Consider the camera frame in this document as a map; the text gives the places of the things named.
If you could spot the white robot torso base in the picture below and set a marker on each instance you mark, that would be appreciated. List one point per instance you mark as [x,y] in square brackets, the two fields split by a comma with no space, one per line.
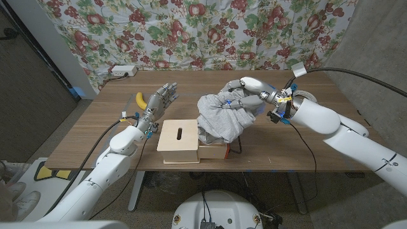
[222,210]

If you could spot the blue object on floor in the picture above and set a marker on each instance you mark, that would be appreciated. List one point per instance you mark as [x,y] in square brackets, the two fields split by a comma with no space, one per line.
[77,92]

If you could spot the white shoe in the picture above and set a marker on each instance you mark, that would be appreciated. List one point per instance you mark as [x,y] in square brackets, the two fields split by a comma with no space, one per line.
[28,203]
[17,189]

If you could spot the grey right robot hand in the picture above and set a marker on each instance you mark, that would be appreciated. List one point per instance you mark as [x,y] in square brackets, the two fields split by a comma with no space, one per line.
[259,87]

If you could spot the white power strip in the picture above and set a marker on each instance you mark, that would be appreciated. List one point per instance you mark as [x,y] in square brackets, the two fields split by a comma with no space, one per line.
[122,70]

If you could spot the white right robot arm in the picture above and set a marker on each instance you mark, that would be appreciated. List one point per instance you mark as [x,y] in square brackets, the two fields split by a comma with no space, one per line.
[349,140]

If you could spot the wooden box with slot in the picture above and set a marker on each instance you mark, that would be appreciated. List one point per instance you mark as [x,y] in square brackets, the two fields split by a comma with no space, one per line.
[176,149]

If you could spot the yellow banana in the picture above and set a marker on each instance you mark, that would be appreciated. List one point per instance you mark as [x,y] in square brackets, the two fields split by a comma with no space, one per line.
[140,101]

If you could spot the grey shirt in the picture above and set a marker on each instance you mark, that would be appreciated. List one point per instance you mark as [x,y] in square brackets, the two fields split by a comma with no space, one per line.
[219,124]

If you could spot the grey table leg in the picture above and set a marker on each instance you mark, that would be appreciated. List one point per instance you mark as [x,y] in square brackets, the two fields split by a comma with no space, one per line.
[136,192]
[298,194]

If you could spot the brown trouser leg of person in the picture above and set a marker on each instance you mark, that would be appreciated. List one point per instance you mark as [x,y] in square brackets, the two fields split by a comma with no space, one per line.
[4,206]

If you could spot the floral fruit print backdrop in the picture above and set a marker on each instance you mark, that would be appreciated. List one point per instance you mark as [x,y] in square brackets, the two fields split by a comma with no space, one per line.
[197,35]

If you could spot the white robot chest edge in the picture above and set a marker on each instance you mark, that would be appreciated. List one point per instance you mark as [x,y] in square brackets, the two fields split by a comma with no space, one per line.
[63,225]

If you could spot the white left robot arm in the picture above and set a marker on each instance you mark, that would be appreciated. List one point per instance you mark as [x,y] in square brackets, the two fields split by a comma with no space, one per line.
[111,165]

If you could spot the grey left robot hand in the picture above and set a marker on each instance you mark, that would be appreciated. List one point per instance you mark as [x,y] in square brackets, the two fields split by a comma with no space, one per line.
[157,103]

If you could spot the dark brown door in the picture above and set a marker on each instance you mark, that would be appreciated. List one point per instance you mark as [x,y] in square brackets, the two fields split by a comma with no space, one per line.
[28,95]

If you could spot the white and yellow floor base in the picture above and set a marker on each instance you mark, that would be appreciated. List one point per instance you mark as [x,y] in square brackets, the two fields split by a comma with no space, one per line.
[51,184]

